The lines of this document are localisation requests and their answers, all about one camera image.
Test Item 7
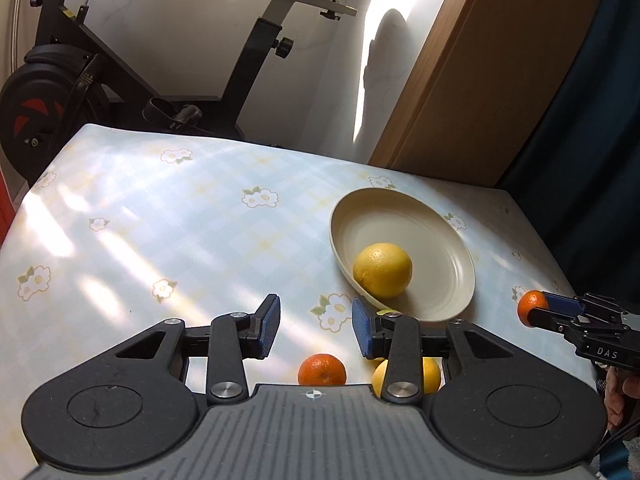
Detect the person's right hand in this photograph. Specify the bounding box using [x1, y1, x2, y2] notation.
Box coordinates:
[604, 367, 640, 431]

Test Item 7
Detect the black exercise bike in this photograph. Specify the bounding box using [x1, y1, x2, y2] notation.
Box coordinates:
[0, 0, 373, 186]

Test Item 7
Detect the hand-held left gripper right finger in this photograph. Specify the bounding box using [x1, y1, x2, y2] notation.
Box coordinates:
[351, 296, 533, 405]

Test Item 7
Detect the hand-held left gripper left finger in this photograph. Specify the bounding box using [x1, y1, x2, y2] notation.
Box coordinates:
[114, 294, 282, 402]

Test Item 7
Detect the beige round plate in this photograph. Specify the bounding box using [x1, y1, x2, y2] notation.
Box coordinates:
[328, 187, 477, 322]

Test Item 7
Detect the red plant printed panel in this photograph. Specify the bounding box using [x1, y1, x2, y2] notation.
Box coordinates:
[0, 170, 15, 246]

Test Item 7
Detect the floral tablecloth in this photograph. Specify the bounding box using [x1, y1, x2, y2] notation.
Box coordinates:
[0, 124, 601, 461]

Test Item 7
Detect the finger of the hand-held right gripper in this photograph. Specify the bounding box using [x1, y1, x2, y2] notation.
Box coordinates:
[545, 294, 586, 311]
[529, 309, 581, 333]

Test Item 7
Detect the dark blue curtain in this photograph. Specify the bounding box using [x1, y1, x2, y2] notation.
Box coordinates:
[500, 0, 640, 306]

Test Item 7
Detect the yellow lemon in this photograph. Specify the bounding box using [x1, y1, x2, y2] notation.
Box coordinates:
[371, 357, 443, 395]
[352, 242, 414, 299]

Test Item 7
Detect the orange mandarin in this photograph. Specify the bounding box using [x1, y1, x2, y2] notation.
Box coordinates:
[297, 353, 347, 387]
[517, 290, 551, 328]

